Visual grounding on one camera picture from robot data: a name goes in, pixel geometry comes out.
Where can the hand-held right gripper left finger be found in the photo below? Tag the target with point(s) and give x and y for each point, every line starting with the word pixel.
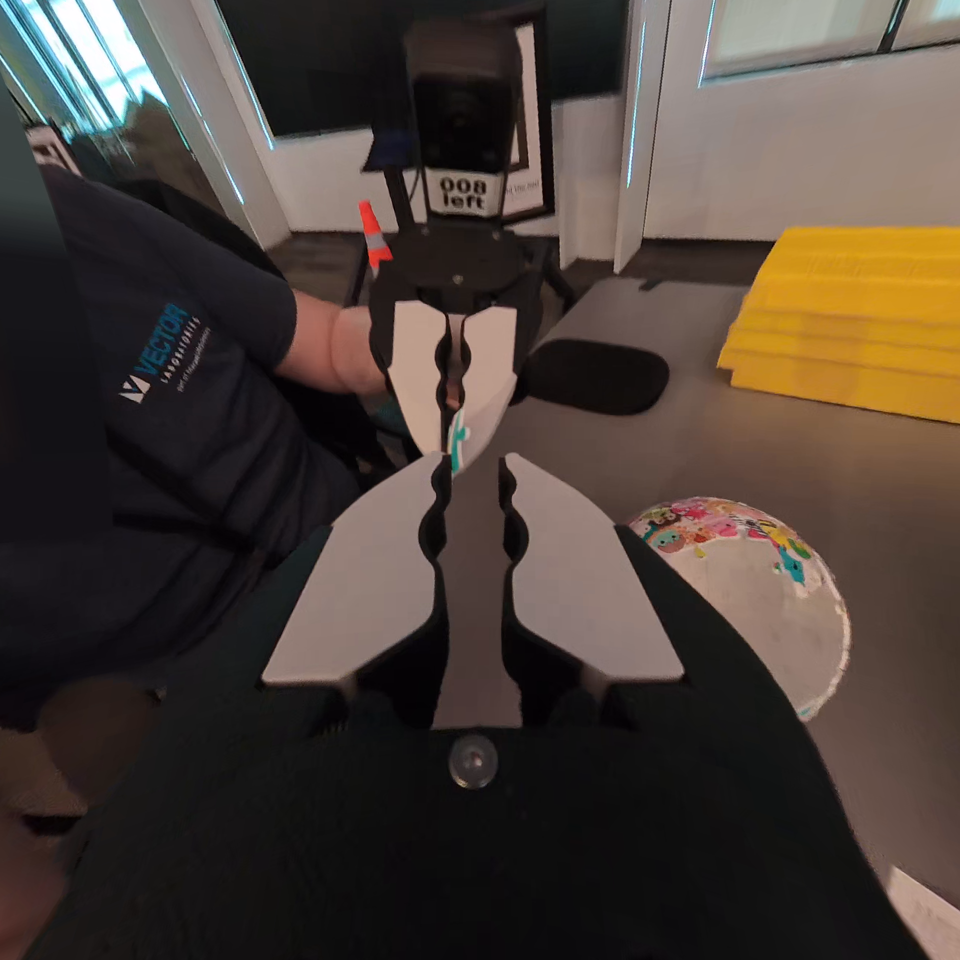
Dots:
pixel 360 592

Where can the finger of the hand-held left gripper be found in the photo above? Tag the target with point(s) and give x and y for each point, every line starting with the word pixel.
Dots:
pixel 491 360
pixel 416 367

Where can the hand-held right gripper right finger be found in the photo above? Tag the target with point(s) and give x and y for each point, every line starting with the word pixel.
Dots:
pixel 585 592

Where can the colourful puzzle piece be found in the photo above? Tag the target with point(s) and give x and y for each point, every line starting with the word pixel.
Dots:
pixel 459 442

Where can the colourful puzzle ball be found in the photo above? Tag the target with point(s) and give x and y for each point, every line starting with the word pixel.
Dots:
pixel 750 600

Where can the person's left forearm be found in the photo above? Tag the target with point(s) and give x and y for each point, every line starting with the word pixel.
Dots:
pixel 330 345

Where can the orange traffic cone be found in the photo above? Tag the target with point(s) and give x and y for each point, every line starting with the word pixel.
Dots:
pixel 373 236

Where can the black oval pad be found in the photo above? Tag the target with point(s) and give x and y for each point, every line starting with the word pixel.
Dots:
pixel 600 375

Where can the black framed tag sign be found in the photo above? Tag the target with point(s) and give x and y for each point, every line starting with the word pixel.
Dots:
pixel 529 90

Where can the person's dark shirt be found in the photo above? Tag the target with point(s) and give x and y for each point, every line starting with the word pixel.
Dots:
pixel 187 450

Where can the yellow plastic bin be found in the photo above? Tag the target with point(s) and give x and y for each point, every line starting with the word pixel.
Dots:
pixel 855 322

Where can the large gridded window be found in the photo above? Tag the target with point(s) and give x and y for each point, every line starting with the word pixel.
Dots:
pixel 810 30

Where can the black wall panel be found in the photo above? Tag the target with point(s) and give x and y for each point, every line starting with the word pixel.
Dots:
pixel 315 60

